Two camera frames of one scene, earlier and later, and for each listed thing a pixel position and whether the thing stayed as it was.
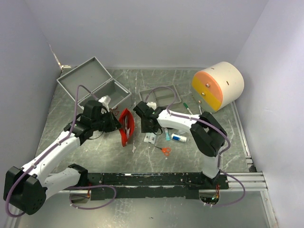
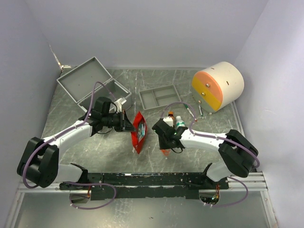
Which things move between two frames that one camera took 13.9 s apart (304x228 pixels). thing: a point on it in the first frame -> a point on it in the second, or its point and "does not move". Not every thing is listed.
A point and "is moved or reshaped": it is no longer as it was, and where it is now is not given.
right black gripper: x=144 y=129 -> x=163 y=146
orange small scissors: x=166 y=151 does not move
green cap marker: x=187 y=107 does not move
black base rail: x=176 y=185 does not move
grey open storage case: x=93 y=75 does not move
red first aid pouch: x=126 y=126 is moved or reshaped
